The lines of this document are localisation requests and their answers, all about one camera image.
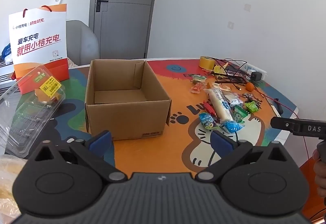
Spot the person's right hand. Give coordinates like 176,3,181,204
313,150,326,190

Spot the brown cardboard box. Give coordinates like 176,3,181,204
85,59,172,141

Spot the black usb cable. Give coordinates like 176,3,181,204
216,81,242,91

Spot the green cracker packet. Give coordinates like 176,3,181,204
191,74,207,84

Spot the red wire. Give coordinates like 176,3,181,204
255,85,306,161

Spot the red candy packet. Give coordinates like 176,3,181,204
203,102,217,117

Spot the clear plastic clamshell container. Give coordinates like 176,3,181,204
0,64,66,158

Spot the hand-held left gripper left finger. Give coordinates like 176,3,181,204
27,130,128,184

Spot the clear plastic bag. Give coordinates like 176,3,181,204
0,155,26,215

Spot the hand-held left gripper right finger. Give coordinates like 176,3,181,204
196,130,293,183

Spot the long white snack packet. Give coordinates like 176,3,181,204
204,88,234,122

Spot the red brown snack packet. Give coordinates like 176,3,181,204
190,83,204,94

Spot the orange white paper bag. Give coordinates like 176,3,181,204
8,4,70,95

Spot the grey chair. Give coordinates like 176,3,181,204
66,20,100,66

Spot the dark green snack packet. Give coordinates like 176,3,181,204
233,105,249,123

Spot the clear white cake packet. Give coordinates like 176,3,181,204
224,94,243,106

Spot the orange labelled bread packet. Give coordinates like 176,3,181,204
206,82,232,93

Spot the yellow plastic bag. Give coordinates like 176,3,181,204
213,62,228,74

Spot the black door handle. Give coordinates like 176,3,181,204
96,0,109,12

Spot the black handled tool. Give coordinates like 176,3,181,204
274,98,284,114

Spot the black wire stand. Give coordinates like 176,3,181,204
211,57,251,87
214,73,248,86

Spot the grey door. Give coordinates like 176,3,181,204
89,0,162,60

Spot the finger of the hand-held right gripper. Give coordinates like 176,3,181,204
270,117,298,136

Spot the white power strip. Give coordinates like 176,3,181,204
243,63,267,80

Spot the yellow tape roll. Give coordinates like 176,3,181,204
199,56,215,71

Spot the blue candy packet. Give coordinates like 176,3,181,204
199,112,220,129
221,120,245,135

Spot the bright green snack packet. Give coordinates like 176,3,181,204
244,101,259,113

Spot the blue plastic bag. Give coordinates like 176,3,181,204
0,44,13,61

